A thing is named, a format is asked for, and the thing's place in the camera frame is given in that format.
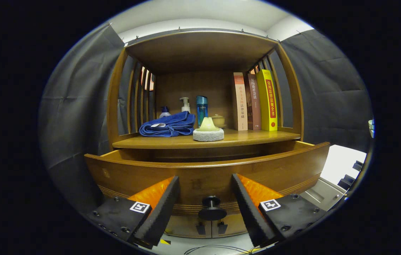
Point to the white pump bottle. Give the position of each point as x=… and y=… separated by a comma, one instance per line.
x=185, y=107

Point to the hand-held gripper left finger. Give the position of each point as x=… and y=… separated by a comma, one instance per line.
x=161, y=212

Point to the brown book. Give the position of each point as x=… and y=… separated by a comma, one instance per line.
x=253, y=102

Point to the white table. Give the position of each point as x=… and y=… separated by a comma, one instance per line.
x=342, y=159

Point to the yellow and black tape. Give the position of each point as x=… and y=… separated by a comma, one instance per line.
x=165, y=242

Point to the tall blue glass bottle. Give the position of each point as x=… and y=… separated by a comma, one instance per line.
x=201, y=109

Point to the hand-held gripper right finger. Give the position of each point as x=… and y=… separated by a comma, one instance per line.
x=251, y=216

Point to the black block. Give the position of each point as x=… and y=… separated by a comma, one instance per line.
x=346, y=182
x=357, y=165

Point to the wooden cabinet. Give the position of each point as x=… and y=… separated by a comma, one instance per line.
x=200, y=49

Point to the wooden countertop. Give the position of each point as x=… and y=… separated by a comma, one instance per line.
x=250, y=136

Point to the black drawer knob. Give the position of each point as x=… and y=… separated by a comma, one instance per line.
x=211, y=213

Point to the yellow book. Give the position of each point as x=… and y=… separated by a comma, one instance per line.
x=267, y=102

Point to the wooden drawer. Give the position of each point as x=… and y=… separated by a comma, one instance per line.
x=204, y=177

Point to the beige book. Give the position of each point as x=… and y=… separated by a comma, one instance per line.
x=240, y=102

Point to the wooden cabinet door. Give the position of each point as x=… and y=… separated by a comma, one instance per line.
x=182, y=225
x=235, y=223

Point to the white round cup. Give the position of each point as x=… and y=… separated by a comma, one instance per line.
x=371, y=127

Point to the blue folded towel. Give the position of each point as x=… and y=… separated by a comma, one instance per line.
x=168, y=124

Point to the yellow lidded teacup with saucer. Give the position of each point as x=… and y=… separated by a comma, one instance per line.
x=218, y=120

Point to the small blue-capped bottle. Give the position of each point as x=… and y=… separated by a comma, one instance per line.
x=165, y=114

